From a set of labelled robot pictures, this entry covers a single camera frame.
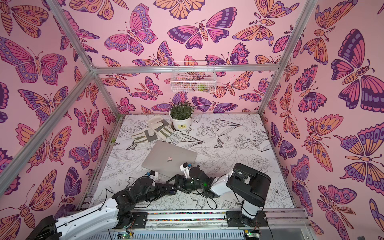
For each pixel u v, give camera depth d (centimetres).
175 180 73
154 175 79
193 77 95
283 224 74
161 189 73
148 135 106
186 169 80
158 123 113
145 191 65
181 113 97
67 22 75
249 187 46
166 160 95
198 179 65
